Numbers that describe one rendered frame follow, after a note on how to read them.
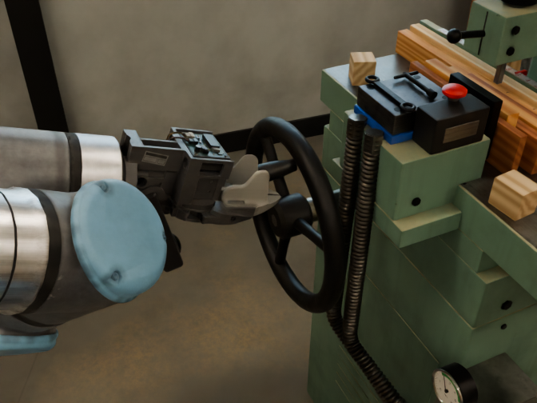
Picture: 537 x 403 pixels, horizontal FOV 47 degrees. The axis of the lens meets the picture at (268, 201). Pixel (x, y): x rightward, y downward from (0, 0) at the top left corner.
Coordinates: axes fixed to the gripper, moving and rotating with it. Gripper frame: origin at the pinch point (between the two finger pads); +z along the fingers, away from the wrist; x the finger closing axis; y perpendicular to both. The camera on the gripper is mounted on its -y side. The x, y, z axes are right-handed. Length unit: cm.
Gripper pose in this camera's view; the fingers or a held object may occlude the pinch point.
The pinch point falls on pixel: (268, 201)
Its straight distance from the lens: 77.4
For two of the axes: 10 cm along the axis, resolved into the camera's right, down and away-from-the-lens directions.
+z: 8.5, 0.4, 5.2
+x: -4.1, -5.6, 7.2
